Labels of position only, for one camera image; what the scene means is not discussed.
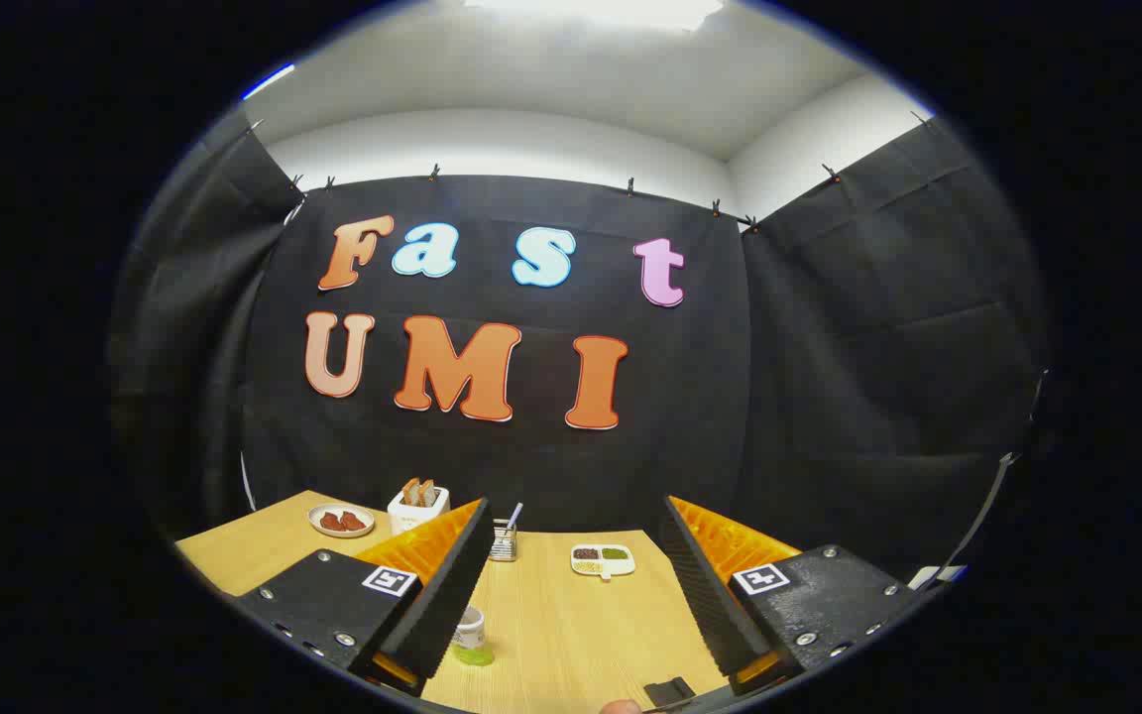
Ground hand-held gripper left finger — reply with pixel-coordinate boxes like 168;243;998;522
234;498;495;697

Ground ceiling light panel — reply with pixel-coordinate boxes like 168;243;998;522
462;0;726;31

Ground black backdrop cloth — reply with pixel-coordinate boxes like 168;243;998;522
110;104;1053;596

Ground white divided dish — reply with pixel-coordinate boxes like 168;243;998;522
570;543;636;581

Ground wooden table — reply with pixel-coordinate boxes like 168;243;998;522
174;489;731;714

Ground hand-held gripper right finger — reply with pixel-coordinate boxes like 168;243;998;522
663;495;914;695

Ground white toaster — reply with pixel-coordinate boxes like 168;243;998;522
387;484;451;536

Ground white green label juice bottle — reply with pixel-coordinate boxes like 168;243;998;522
450;605;495;667

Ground round plate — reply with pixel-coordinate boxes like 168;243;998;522
307;504;377;539

